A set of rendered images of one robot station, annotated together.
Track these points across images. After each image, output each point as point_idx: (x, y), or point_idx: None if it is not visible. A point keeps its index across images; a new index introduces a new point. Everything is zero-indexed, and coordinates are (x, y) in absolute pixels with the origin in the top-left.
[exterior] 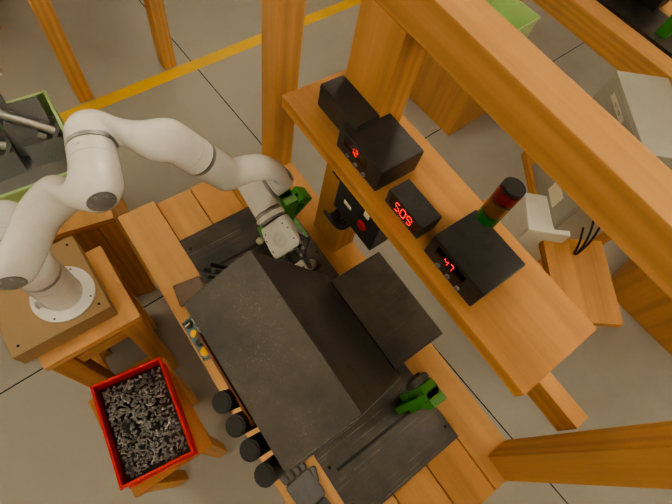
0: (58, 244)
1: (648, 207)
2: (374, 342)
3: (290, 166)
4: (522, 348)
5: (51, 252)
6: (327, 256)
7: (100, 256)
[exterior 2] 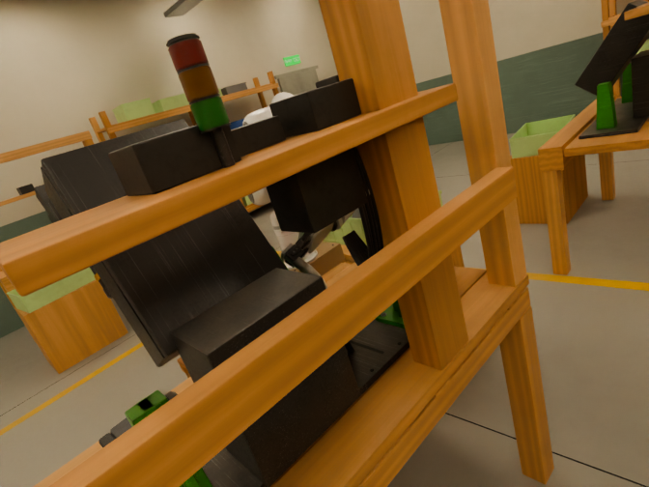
0: (331, 243)
1: None
2: (204, 310)
3: (508, 289)
4: (46, 229)
5: (325, 244)
6: (404, 358)
7: (341, 267)
